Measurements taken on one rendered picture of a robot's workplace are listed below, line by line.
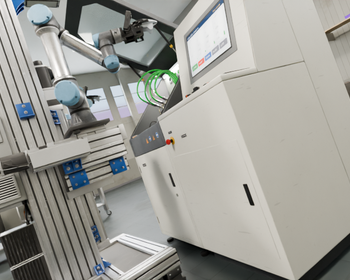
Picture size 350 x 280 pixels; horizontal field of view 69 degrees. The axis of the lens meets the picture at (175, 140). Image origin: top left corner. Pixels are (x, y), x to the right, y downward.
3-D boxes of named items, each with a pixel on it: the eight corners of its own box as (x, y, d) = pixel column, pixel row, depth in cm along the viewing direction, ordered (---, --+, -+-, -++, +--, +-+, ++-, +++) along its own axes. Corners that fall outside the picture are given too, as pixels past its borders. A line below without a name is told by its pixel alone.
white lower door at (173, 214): (160, 230, 225) (135, 157, 226) (163, 229, 226) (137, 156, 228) (199, 243, 168) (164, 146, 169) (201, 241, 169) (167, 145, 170)
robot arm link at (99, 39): (98, 53, 141) (92, 39, 141) (116, 48, 142) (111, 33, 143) (95, 47, 133) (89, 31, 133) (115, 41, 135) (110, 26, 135)
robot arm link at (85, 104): (92, 109, 154) (84, 88, 154) (87, 105, 140) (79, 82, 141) (72, 116, 152) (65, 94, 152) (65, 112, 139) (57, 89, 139)
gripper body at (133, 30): (145, 40, 144) (124, 46, 142) (140, 27, 145) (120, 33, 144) (144, 31, 136) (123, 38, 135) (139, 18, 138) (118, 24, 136)
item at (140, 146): (136, 156, 225) (130, 139, 226) (140, 155, 227) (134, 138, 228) (164, 145, 171) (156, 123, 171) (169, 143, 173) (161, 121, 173)
